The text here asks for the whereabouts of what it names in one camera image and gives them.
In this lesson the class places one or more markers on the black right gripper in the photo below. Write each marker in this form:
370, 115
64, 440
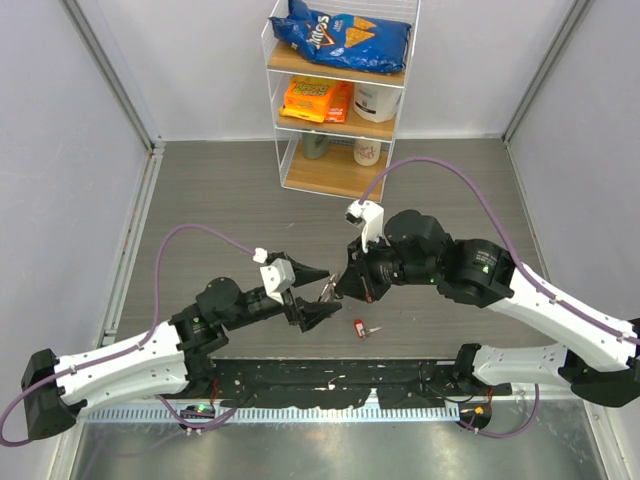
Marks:
358, 280

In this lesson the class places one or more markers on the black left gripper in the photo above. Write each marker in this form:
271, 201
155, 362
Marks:
305, 313

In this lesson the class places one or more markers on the large metal keyring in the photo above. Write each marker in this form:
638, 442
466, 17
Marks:
328, 292

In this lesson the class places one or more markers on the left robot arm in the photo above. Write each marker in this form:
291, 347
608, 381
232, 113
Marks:
171, 358

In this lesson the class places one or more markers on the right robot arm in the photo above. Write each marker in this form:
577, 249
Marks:
593, 354

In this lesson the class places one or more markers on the silver key on red tag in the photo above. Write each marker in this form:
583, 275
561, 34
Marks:
366, 332

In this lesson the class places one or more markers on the white paper cup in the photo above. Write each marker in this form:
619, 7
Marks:
367, 152

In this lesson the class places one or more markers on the white pouch bag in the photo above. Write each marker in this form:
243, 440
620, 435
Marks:
376, 103

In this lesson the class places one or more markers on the orange snack box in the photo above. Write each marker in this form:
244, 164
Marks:
317, 100

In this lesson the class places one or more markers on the blue Doritos chip bag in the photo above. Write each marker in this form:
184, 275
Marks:
343, 40

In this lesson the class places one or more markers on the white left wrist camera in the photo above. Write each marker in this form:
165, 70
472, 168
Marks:
276, 272

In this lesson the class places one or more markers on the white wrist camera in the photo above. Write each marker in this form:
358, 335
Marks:
276, 272
368, 217

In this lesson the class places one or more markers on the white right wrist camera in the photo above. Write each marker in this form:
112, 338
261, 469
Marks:
368, 217

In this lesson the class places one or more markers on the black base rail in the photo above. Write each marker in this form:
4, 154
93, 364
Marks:
341, 383

